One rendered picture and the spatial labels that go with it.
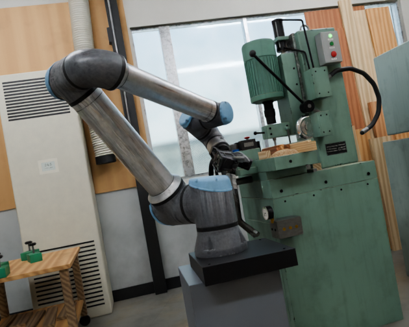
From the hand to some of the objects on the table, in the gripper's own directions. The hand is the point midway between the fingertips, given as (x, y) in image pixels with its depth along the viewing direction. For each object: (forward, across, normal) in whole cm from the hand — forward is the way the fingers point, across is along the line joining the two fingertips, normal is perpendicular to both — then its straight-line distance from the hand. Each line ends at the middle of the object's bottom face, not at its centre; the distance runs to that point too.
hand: (244, 178), depth 154 cm
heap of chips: (-23, 0, +32) cm, 39 cm away
